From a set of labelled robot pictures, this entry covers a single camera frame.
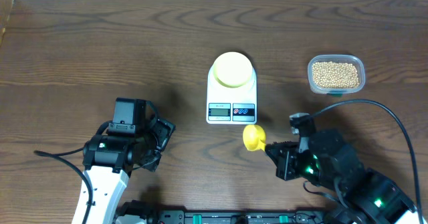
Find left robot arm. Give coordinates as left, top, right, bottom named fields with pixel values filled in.
left=72, top=118, right=175, bottom=223

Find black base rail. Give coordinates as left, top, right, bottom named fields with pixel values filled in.
left=115, top=200, right=327, bottom=224

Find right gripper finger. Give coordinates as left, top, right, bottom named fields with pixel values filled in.
left=266, top=150, right=294, bottom=181
left=265, top=141, right=299, bottom=154

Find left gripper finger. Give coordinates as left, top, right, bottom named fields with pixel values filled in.
left=154, top=118, right=176, bottom=152
left=142, top=150, right=162, bottom=172

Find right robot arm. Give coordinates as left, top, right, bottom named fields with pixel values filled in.
left=265, top=129, right=424, bottom=223

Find white digital kitchen scale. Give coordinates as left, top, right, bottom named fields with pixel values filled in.
left=206, top=66, right=257, bottom=125

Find right black cable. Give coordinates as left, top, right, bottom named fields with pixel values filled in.
left=310, top=98, right=424, bottom=218

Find clear plastic container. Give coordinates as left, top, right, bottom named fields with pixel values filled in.
left=308, top=54, right=366, bottom=95

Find soybeans in container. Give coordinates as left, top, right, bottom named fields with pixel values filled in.
left=311, top=62, right=360, bottom=89

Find yellow plastic measuring scoop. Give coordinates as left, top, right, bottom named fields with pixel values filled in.
left=243, top=124, right=266, bottom=152

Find pale yellow bowl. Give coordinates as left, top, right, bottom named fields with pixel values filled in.
left=213, top=51, right=253, bottom=88

